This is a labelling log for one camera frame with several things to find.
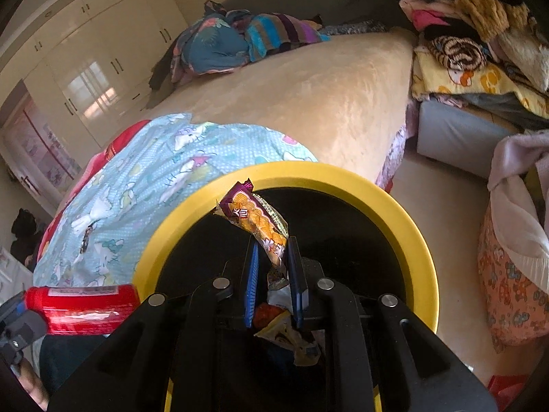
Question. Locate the dark brown garment on bed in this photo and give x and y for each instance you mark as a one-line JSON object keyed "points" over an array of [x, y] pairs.
{"points": [[160, 81]]}

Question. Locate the white open door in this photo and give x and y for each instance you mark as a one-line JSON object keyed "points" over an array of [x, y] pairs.
{"points": [[25, 180]]}

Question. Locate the white printed plastic bag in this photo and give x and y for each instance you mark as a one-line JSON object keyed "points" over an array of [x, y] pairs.
{"points": [[278, 290]]}

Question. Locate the beige bed mattress cover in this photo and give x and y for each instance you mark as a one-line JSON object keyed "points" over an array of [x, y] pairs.
{"points": [[345, 99]]}

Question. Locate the red plastic wrapper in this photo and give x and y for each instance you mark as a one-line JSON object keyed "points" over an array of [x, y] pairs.
{"points": [[264, 315]]}

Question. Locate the orange floral fabric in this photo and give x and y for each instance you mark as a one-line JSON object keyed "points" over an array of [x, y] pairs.
{"points": [[516, 309]]}

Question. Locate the red pink blanket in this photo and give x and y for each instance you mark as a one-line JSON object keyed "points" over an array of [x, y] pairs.
{"points": [[95, 165]]}

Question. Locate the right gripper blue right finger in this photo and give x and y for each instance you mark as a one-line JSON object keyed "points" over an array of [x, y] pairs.
{"points": [[299, 289]]}

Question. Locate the person's left hand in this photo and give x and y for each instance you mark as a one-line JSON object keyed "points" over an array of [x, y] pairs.
{"points": [[32, 384]]}

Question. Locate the red cylindrical snack package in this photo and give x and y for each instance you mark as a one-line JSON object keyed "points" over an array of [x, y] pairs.
{"points": [[82, 311]]}

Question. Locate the light blue Hello Kitty quilt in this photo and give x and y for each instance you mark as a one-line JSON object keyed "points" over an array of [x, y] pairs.
{"points": [[167, 161]]}

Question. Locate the grey storage box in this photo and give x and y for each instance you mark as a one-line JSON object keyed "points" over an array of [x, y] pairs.
{"points": [[462, 137]]}

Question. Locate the black bag on floor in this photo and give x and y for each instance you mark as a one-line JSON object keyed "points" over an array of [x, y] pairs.
{"points": [[28, 237]]}

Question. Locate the white drawer cabinet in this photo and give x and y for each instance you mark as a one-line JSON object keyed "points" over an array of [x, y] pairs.
{"points": [[14, 276]]}

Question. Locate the striped colourful blanket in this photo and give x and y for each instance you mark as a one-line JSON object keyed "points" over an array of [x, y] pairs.
{"points": [[273, 33]]}

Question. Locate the pale pink cloth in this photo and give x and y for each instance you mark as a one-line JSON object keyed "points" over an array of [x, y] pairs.
{"points": [[514, 218]]}

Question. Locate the purple orange snack wrapper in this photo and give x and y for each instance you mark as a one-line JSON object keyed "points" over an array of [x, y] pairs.
{"points": [[250, 212]]}

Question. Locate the yellow rimmed black trash bin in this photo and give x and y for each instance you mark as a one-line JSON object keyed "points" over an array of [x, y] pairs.
{"points": [[373, 298]]}

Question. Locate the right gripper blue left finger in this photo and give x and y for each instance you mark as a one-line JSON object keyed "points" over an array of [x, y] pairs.
{"points": [[250, 280]]}

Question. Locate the red white yellow snack packet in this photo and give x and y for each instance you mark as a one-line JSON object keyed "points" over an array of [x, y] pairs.
{"points": [[303, 345]]}

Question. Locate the white glossy wardrobe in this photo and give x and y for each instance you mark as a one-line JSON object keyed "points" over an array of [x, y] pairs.
{"points": [[90, 62]]}

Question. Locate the pile of clothes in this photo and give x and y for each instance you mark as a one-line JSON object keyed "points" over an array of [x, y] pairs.
{"points": [[489, 53]]}

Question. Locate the teal floral crumpled quilt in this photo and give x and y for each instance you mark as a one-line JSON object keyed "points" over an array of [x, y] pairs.
{"points": [[215, 43]]}

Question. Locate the pink Hello Kitty sliding door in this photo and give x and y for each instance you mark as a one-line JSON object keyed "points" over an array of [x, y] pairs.
{"points": [[47, 160]]}

